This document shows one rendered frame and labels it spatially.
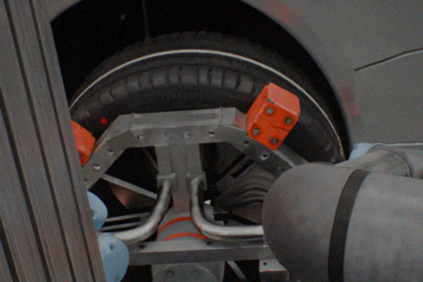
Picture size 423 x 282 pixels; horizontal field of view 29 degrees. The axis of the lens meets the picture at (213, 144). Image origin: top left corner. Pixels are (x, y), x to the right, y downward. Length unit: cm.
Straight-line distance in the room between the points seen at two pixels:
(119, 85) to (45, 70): 113
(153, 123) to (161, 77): 9
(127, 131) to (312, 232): 87
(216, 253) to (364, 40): 56
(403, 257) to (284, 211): 11
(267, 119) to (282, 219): 79
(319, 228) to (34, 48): 34
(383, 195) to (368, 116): 110
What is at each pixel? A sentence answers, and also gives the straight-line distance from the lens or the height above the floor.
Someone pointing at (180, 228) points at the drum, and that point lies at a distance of 159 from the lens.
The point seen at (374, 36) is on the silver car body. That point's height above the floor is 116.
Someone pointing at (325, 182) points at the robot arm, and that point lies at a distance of 72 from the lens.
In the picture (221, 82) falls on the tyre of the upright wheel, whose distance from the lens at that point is 157.
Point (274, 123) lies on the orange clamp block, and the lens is 151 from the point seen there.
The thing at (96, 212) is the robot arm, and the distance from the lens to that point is 129.
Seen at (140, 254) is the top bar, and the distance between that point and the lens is 146.
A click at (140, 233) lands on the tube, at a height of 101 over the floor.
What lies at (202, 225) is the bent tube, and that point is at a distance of 144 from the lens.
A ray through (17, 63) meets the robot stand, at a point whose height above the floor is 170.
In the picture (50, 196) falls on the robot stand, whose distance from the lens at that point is 46.
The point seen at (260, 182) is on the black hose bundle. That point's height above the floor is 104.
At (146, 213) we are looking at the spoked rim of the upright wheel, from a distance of 177.
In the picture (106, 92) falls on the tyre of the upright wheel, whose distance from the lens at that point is 162.
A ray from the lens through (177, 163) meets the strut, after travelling 157.
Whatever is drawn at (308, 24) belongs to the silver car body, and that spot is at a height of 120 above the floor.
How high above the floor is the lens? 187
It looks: 31 degrees down
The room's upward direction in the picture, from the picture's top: 7 degrees counter-clockwise
